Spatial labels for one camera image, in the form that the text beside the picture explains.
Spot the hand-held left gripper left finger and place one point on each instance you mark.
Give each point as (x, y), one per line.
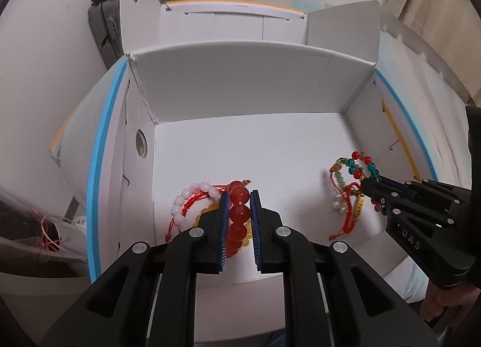
(224, 234)

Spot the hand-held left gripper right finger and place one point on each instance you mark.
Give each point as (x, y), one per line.
(256, 234)

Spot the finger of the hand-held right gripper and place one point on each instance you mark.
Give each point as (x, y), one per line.
(375, 191)
(413, 188)

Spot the cardboard shoe box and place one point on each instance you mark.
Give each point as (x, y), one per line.
(244, 136)

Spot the person's right hand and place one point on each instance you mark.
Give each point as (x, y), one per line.
(441, 304)

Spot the dark cloth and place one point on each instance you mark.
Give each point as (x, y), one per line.
(474, 144)

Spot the beige curtain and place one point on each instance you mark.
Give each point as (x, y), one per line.
(432, 12)

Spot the white plastic bag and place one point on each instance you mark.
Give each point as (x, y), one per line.
(22, 227)

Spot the grey suitcase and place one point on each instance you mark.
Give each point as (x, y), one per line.
(109, 27)

